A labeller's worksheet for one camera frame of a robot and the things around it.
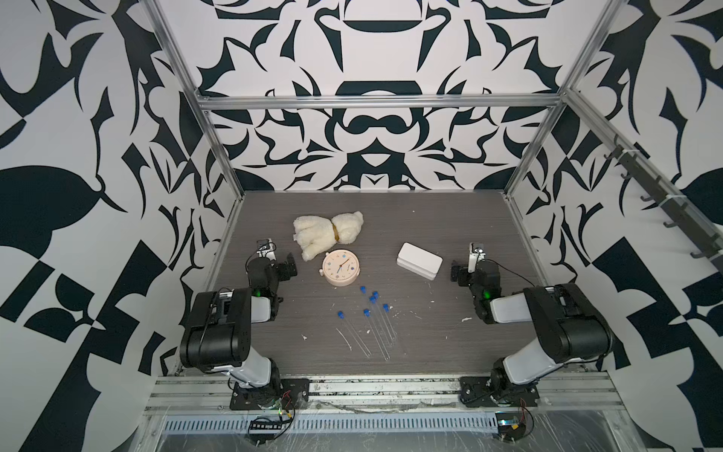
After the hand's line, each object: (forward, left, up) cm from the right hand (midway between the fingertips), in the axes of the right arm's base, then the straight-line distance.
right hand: (470, 256), depth 96 cm
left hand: (+1, +66, +3) cm, 66 cm away
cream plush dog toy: (+5, +52, +7) cm, 52 cm away
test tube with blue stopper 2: (-24, +32, -4) cm, 40 cm away
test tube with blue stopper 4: (-14, +33, -3) cm, 36 cm away
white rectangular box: (-1, +17, 0) cm, 17 cm away
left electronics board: (-46, +62, -7) cm, 78 cm away
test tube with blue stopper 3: (-17, +29, -4) cm, 33 cm away
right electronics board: (-46, -1, -6) cm, 46 cm away
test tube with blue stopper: (-18, +43, -5) cm, 46 cm away
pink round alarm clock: (-3, +44, -1) cm, 44 cm away
